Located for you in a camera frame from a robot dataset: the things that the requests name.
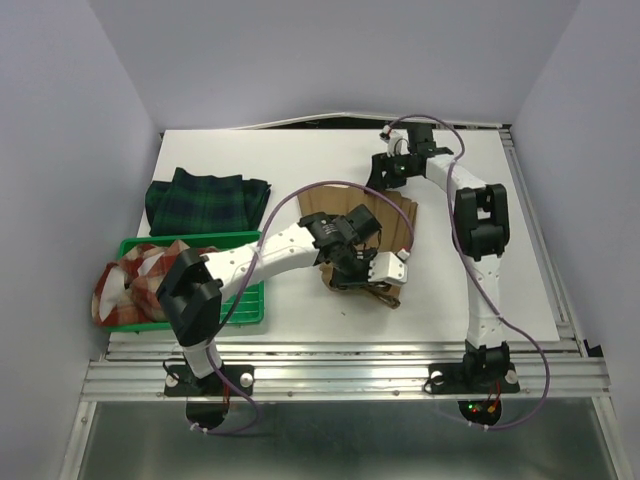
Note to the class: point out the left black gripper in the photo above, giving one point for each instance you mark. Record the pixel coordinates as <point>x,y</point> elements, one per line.
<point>340,282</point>

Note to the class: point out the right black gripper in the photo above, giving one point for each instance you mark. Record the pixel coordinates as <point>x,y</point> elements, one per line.
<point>381,163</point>

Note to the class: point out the tan pleated skirt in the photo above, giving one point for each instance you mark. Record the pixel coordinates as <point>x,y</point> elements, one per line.
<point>394,236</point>

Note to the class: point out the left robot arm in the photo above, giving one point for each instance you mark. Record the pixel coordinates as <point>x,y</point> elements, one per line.
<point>195,287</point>

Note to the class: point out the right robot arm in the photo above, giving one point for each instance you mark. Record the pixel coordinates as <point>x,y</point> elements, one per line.
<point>479,219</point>

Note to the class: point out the green plastic tray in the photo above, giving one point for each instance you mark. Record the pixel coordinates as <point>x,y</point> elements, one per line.
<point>250,309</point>

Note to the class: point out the green plaid skirt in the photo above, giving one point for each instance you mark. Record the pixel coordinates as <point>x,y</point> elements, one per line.
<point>190,204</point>

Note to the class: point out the red plaid skirt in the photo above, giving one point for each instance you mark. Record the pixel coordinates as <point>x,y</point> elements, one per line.
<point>125,294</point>

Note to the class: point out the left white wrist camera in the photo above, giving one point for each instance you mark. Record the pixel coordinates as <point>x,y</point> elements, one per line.
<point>388,268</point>

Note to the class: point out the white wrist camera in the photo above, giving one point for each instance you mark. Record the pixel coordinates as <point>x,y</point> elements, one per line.
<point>388,268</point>
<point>393,141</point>

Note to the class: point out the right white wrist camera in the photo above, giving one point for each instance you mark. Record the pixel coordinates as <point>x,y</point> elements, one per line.
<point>393,141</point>

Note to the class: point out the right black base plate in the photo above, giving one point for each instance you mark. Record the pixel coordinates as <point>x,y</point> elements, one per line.
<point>451,379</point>

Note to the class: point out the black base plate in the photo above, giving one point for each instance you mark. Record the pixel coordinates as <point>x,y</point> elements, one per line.
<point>180,382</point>
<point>451,379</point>

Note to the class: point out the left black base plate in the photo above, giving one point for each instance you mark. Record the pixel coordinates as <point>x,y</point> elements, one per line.
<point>180,382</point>

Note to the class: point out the aluminium frame rail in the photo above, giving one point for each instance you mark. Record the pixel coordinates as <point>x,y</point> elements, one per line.
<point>341,381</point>

